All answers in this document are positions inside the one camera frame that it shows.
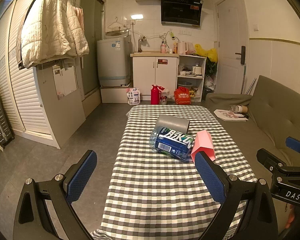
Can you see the red snack bag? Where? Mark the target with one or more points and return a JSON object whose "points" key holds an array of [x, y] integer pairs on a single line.
{"points": [[182, 97]]}

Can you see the grey washing machine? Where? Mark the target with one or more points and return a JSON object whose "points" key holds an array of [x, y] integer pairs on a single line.
{"points": [[113, 60]]}

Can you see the pink garment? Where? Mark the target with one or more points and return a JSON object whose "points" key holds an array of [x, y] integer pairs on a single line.
{"points": [[80, 20]]}

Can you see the metal faucet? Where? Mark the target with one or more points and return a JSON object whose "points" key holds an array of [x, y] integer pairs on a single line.
{"points": [[140, 43]]}

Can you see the green plant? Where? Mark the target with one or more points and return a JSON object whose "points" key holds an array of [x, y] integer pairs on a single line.
{"points": [[211, 67]]}

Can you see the grey checkered tablecloth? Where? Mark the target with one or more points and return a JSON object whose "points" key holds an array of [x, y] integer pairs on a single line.
{"points": [[155, 192]]}

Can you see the white light switch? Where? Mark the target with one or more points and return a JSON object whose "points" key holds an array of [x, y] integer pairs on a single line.
{"points": [[255, 27]]}

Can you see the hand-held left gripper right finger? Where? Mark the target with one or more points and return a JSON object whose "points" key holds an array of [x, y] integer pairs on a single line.
{"points": [[210, 177]]}

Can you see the black range hood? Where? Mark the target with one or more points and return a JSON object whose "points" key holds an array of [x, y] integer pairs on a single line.
{"points": [[180, 10]]}

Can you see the clear bottle with brown cap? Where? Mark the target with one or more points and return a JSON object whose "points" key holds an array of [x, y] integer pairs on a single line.
{"points": [[238, 108]]}

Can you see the white wall outlets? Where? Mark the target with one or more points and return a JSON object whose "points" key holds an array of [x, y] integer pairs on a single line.
{"points": [[185, 32]]}

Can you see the white detergent refill pouch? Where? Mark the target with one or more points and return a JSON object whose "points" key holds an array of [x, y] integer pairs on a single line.
{"points": [[133, 97]]}

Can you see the white door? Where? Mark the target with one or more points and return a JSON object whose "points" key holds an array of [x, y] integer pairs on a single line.
{"points": [[231, 42]]}

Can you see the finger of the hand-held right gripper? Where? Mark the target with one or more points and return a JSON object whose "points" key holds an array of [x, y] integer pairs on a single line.
{"points": [[297, 145], [268, 158]]}

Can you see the white electric kettle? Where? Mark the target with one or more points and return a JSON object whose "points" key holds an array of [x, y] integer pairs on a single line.
{"points": [[182, 48]]}

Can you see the glass shower door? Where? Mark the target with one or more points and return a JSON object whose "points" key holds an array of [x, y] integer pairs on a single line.
{"points": [[92, 55]]}

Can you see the grey-green sofa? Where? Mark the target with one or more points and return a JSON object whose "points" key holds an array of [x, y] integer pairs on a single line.
{"points": [[265, 115]]}

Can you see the white louvered wardrobe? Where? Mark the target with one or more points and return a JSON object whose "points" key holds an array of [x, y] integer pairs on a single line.
{"points": [[20, 100]]}

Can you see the blue basin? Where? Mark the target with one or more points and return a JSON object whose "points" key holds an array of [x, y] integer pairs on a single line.
{"points": [[185, 83]]}

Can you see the grey cup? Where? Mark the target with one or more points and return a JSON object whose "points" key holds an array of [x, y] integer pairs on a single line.
{"points": [[173, 123]]}

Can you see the white clothes hanger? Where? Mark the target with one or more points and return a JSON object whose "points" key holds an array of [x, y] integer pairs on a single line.
{"points": [[117, 25]]}

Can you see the white sink cabinet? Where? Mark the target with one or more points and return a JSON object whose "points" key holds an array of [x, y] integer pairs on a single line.
{"points": [[152, 77]]}

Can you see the yellow plastic bag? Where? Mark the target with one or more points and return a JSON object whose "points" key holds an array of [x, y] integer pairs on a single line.
{"points": [[207, 52]]}

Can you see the pink cup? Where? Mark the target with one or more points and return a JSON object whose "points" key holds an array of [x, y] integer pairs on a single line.
{"points": [[203, 143]]}

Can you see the white open shelf unit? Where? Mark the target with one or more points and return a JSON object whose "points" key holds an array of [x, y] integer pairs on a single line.
{"points": [[202, 80]]}

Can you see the red thermos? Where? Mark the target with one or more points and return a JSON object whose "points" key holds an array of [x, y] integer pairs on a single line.
{"points": [[155, 96]]}

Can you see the pink and white board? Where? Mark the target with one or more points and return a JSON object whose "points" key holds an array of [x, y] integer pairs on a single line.
{"points": [[230, 115]]}

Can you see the white quilted jacket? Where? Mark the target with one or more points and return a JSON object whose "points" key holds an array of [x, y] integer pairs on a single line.
{"points": [[47, 30]]}

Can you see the white leaning board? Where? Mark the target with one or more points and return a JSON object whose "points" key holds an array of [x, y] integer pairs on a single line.
{"points": [[65, 110]]}

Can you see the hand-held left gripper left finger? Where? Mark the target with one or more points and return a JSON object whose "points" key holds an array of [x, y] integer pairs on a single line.
{"points": [[81, 177]]}

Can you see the blue label plastic bottle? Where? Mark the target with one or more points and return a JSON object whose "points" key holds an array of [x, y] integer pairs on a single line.
{"points": [[171, 142]]}

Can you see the white washing machine platform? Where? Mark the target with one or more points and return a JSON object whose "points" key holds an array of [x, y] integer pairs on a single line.
{"points": [[113, 93]]}

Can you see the silver suitcase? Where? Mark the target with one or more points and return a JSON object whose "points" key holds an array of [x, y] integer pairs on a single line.
{"points": [[0, 122]]}

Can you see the white cartoon print bag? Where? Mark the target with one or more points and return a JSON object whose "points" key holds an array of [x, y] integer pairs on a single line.
{"points": [[164, 96]]}

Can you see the orange soap bottle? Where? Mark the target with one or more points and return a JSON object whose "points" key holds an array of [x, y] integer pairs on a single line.
{"points": [[163, 48]]}

